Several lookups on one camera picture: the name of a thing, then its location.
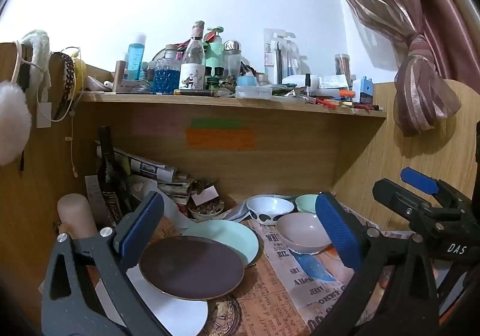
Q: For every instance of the dark wine bottle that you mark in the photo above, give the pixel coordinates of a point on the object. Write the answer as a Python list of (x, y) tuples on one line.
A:
[(108, 186)]

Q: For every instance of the clear container with blue lid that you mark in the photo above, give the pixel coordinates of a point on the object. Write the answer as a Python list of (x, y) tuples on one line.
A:
[(253, 91)]

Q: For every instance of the white printed paper sheet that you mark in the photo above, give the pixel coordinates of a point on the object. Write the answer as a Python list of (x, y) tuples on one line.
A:
[(92, 193)]

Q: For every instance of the dark brown plate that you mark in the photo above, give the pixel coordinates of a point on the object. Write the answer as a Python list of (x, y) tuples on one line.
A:
[(191, 268)]

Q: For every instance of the small pale card box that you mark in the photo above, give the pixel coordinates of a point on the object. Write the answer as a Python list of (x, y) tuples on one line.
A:
[(205, 194)]

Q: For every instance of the orange sticky note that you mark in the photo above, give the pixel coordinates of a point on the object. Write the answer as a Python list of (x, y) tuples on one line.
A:
[(221, 139)]

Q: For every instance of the green sticky note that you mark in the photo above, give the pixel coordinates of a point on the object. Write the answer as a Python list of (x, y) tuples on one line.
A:
[(215, 123)]

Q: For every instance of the blue liquid plastic bottle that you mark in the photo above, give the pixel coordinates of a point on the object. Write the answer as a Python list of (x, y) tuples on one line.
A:
[(135, 58)]

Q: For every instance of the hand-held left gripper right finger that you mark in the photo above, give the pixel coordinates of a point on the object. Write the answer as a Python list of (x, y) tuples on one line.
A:
[(335, 227)]

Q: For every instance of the pink striped curtain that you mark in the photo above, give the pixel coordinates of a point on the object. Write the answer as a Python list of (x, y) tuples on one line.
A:
[(420, 58)]

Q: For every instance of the mint green bowl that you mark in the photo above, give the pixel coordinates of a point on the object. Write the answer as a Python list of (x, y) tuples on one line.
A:
[(307, 203)]

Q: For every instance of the yellow plush item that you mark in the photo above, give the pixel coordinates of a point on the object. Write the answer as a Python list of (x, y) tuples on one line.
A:
[(80, 73)]

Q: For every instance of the small bowl of trinkets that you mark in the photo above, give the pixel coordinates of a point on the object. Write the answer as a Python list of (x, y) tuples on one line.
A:
[(206, 210)]

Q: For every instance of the round bottle of blue beads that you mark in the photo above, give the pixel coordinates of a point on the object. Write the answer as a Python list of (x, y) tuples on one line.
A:
[(165, 77)]

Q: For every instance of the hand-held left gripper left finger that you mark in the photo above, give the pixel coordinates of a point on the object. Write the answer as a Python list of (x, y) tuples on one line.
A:
[(144, 225)]

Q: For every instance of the white pompom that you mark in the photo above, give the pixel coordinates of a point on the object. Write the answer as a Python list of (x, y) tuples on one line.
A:
[(13, 122)]

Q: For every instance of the toothbrush blister pack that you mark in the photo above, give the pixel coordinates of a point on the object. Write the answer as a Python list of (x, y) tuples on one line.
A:
[(279, 55)]

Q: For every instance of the pink sticky note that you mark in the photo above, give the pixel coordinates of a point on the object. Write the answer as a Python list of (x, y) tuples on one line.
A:
[(153, 127)]

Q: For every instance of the white charger plug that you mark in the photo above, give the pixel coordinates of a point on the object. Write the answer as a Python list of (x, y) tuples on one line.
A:
[(44, 115)]

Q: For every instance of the blue pencil sharpener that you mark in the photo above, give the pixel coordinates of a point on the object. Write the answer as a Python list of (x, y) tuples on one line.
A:
[(363, 90)]

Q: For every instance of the clear bottle with silver cap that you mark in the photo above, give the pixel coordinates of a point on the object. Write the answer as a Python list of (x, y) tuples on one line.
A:
[(231, 58)]

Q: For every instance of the black and gold pen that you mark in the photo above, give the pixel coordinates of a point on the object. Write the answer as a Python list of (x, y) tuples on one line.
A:
[(195, 92)]

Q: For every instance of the brown braided headband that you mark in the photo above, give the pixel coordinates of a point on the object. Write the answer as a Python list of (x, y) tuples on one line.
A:
[(67, 73)]

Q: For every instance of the white flat box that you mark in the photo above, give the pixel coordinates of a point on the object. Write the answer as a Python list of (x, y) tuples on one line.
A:
[(296, 81)]

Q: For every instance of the white fluffy headband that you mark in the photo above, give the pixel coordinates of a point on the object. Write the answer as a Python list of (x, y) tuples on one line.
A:
[(39, 47)]

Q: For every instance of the clear glass bottle with label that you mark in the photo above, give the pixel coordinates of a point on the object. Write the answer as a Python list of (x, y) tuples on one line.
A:
[(192, 66)]

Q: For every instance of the pale pink bowl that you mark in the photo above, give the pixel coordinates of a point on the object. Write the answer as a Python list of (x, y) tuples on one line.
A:
[(300, 233)]

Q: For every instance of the wooden cylinder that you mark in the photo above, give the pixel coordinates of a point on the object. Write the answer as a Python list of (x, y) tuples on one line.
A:
[(119, 77)]

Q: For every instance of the mint green plate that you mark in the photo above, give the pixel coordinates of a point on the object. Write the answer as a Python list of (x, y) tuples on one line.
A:
[(228, 235)]

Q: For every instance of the light blue small box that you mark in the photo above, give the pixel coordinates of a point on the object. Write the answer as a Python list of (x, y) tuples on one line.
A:
[(246, 81)]

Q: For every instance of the white plate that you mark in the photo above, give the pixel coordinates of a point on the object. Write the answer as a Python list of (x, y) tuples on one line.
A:
[(168, 315)]

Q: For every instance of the cream plastic cylinder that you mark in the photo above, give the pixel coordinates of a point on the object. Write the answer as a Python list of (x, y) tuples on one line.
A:
[(77, 216)]

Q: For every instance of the grey folded paper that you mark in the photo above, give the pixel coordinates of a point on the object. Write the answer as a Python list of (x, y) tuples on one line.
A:
[(174, 208)]

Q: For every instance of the green pump bottle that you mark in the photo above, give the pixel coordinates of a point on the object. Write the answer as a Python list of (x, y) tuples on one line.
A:
[(214, 55)]

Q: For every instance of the white bowl with dark spots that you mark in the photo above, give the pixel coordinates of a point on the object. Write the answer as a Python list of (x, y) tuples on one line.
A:
[(270, 208)]

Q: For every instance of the white tube with orange cap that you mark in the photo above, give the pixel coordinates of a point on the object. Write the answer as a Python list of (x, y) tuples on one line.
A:
[(333, 92)]

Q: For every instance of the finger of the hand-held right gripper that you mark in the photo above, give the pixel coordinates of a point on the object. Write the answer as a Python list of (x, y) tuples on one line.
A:
[(420, 180), (397, 197)]

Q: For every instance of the newspaper print table mat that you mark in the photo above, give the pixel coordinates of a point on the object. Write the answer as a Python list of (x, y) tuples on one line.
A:
[(270, 283)]

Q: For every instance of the clear tube of sticks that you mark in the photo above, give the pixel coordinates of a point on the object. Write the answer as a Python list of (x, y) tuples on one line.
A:
[(342, 68)]

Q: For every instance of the stack of newspapers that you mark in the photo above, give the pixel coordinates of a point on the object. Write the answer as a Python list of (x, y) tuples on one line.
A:
[(153, 169)]

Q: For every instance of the wooden shelf unit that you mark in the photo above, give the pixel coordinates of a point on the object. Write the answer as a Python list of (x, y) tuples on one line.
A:
[(292, 156)]

